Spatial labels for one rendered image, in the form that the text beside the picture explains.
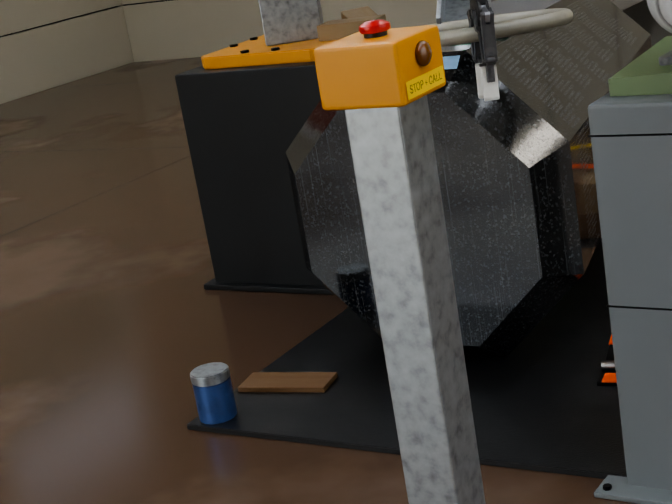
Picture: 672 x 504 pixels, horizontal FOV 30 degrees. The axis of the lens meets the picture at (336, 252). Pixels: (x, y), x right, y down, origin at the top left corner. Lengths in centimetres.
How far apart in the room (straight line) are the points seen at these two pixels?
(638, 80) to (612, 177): 18
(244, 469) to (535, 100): 113
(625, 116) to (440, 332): 83
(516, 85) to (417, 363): 154
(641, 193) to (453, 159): 79
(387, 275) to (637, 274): 90
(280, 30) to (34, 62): 637
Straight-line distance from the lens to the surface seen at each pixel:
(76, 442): 334
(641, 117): 235
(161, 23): 1089
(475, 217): 310
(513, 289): 312
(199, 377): 317
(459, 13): 306
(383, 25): 157
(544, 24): 256
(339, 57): 155
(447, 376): 168
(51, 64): 1050
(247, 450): 307
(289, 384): 331
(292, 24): 413
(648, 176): 238
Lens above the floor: 128
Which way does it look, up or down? 17 degrees down
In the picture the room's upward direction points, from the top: 10 degrees counter-clockwise
